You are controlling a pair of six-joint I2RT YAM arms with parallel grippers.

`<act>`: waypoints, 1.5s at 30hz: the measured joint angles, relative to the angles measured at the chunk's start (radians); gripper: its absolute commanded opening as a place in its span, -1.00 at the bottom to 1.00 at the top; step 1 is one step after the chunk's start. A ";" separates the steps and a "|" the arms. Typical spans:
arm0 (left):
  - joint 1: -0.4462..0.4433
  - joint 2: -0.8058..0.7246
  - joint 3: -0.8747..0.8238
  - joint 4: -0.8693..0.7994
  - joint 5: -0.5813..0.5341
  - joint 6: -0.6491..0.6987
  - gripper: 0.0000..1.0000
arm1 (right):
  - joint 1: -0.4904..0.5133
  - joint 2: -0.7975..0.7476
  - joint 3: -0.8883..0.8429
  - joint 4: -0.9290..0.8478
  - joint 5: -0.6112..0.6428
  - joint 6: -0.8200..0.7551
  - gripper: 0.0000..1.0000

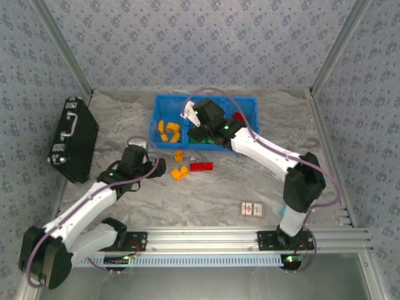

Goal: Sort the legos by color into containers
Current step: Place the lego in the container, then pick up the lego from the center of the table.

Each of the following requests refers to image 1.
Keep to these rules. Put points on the green lego brick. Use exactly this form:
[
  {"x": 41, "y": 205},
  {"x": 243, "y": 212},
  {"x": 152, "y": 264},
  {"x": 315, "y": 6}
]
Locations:
[
  {"x": 194, "y": 141},
  {"x": 208, "y": 142}
]

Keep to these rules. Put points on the round yellow lego piece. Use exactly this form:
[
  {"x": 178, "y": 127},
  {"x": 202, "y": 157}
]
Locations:
[{"x": 172, "y": 127}]

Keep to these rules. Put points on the small yellow lego brick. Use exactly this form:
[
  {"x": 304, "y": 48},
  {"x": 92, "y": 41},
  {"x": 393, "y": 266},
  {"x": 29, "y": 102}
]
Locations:
[{"x": 163, "y": 137}]

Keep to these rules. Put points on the blue three-compartment bin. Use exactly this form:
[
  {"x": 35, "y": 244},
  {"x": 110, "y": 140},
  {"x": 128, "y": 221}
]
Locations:
[{"x": 168, "y": 106}]

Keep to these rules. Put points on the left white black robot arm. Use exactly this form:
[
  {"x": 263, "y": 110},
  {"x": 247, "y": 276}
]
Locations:
[{"x": 78, "y": 212}]

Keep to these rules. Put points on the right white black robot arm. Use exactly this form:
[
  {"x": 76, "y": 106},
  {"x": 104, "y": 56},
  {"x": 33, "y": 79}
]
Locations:
[{"x": 265, "y": 153}]

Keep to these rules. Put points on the small red lego brick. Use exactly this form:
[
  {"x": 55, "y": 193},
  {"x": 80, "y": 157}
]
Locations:
[{"x": 208, "y": 166}]

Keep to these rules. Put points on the long red lego brick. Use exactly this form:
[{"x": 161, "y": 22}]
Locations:
[{"x": 197, "y": 167}]

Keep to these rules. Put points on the playing card box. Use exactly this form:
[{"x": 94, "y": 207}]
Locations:
[{"x": 252, "y": 209}]

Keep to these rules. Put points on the left small circuit board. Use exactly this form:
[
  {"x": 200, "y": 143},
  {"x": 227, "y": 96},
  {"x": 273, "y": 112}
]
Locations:
[{"x": 115, "y": 260}]

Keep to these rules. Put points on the small circuit board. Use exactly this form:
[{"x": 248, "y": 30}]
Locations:
[
  {"x": 115, "y": 260},
  {"x": 290, "y": 261}
]

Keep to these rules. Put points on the right small circuit board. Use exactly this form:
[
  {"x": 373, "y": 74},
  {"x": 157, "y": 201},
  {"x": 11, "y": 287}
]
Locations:
[{"x": 290, "y": 261}]

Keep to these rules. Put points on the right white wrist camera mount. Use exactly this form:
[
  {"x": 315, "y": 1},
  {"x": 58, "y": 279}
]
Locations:
[{"x": 190, "y": 114}]

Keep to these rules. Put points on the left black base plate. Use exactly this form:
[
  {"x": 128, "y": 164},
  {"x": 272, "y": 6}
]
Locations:
[{"x": 140, "y": 240}]

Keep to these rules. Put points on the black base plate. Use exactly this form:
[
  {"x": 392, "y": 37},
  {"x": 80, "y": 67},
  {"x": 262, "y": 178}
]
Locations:
[
  {"x": 140, "y": 240},
  {"x": 264, "y": 240}
]

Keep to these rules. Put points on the aluminium mounting rail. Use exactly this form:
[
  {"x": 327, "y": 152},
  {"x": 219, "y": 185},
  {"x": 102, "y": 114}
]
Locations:
[{"x": 200, "y": 240}]

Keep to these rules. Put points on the right aluminium side rail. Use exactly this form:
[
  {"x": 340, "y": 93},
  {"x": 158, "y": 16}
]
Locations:
[{"x": 315, "y": 118}]

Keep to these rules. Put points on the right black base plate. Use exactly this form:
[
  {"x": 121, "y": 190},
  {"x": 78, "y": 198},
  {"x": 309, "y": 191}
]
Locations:
[{"x": 264, "y": 240}]

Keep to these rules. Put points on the left aluminium frame post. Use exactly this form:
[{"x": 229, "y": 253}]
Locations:
[{"x": 62, "y": 47}]

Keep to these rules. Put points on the aluminium frame post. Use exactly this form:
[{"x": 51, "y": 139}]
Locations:
[
  {"x": 62, "y": 47},
  {"x": 340, "y": 47}
]

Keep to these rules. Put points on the right aluminium frame post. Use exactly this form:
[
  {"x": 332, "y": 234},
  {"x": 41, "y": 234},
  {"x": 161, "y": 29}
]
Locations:
[{"x": 340, "y": 47}]

